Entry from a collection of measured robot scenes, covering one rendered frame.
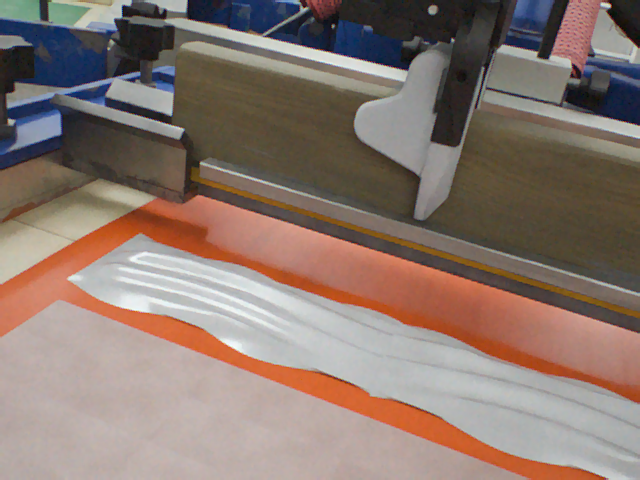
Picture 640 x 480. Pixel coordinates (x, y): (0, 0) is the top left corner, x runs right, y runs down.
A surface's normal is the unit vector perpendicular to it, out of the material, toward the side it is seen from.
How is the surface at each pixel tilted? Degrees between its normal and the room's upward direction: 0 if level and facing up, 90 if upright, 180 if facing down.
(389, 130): 85
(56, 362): 0
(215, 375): 0
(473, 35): 71
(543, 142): 63
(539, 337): 0
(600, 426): 31
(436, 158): 104
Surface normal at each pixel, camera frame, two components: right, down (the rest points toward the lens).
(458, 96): -0.37, 0.57
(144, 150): -0.34, 0.38
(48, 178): 0.93, 0.29
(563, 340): 0.16, -0.88
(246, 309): -0.09, -0.56
